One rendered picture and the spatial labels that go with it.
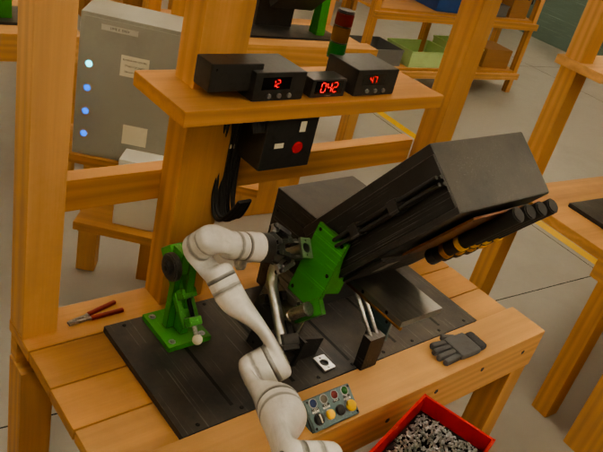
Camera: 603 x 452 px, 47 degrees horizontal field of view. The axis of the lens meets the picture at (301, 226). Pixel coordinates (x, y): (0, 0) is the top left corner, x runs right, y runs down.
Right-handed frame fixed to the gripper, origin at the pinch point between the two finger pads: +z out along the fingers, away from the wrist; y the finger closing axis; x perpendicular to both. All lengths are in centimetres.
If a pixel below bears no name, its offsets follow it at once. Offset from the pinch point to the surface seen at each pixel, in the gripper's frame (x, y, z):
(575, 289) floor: 55, 1, 317
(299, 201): 5.2, 15.5, 8.9
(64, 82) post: 2, 33, -62
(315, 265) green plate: -3.0, -4.6, 2.9
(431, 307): -20.1, -18.7, 27.4
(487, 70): 200, 276, 565
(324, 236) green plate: -7.4, 2.1, 2.9
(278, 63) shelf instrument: -12.5, 44.8, -11.8
